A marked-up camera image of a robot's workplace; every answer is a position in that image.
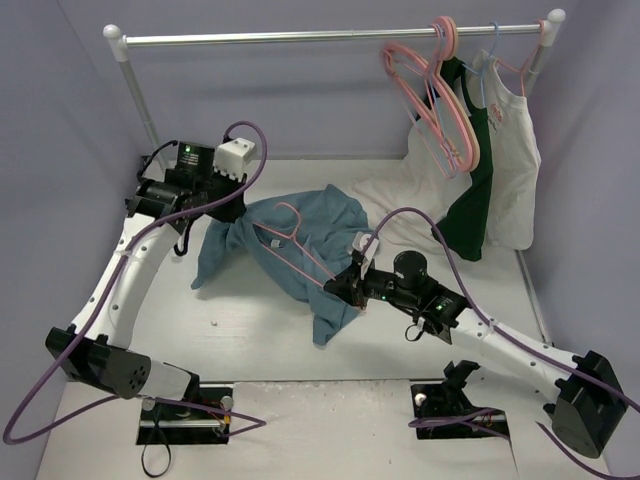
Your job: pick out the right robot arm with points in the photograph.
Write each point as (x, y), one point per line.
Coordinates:
(583, 393)

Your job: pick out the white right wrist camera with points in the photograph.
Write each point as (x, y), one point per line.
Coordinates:
(365, 244)

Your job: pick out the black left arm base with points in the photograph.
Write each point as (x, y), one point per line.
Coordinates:
(161, 423)

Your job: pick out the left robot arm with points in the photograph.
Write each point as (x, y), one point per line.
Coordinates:
(98, 340)

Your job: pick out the pink hanger behind thick one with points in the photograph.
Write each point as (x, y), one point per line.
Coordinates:
(424, 113)

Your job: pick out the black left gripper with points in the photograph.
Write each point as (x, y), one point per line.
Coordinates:
(228, 203)

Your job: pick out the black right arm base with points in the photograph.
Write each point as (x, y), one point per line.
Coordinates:
(443, 413)

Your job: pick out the white t shirt on hanger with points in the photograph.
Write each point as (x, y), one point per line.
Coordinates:
(515, 155)

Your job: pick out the pink hanger at rack end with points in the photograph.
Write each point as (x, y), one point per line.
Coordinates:
(523, 70)

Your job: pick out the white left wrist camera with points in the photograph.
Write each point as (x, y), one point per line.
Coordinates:
(231, 158)

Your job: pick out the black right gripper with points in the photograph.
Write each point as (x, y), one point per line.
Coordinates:
(356, 282)

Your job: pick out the blue t shirt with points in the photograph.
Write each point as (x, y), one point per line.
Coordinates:
(222, 239)

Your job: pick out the green t shirt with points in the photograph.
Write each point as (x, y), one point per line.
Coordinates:
(464, 224)

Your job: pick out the blue wire hanger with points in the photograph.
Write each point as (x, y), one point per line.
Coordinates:
(481, 72)

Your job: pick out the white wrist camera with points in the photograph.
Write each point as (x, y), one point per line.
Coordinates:
(231, 158)
(365, 244)

